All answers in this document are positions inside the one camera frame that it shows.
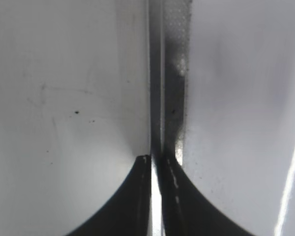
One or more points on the white board with grey frame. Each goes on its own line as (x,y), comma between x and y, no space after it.
(222,100)

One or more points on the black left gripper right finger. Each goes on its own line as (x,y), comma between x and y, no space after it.
(186,212)

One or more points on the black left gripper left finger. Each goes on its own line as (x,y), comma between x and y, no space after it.
(126,213)

